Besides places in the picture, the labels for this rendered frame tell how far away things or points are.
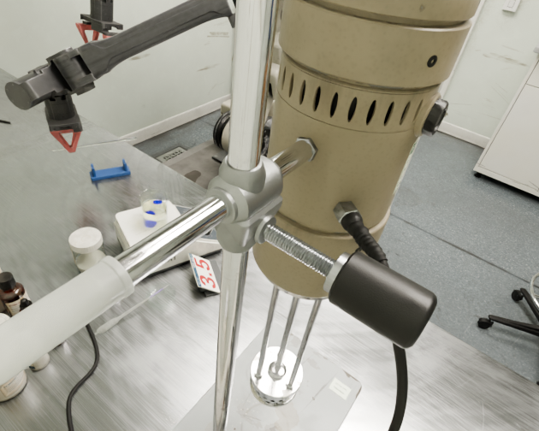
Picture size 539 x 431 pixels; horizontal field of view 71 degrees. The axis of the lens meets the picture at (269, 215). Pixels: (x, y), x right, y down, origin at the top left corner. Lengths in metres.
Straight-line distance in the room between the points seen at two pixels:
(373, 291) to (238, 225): 0.07
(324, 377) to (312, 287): 0.43
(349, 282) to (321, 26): 0.12
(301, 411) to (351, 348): 0.16
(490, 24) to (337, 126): 3.21
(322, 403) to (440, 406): 0.21
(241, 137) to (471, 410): 0.71
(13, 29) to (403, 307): 2.10
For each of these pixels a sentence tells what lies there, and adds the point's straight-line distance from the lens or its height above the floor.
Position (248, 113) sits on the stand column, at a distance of 0.16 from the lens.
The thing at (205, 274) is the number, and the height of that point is 0.77.
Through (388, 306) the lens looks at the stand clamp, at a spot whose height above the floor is 1.26.
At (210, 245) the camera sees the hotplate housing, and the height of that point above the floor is 0.78.
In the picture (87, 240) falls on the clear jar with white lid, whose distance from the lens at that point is 0.82.
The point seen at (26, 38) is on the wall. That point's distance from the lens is 2.20.
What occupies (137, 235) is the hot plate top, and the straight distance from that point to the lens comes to 0.79.
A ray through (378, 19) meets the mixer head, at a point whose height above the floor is 1.35.
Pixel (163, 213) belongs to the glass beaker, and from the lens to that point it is 0.77.
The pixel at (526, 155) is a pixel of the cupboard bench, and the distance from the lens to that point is 2.97.
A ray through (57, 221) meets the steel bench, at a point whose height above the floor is 0.75.
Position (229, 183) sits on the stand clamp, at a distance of 0.17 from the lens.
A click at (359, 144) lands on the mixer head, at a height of 1.28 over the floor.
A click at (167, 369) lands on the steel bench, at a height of 0.75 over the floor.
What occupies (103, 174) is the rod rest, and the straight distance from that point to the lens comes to 1.11.
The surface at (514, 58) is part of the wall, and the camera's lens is 3.42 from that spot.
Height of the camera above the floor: 1.38
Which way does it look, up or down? 40 degrees down
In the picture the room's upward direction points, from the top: 9 degrees clockwise
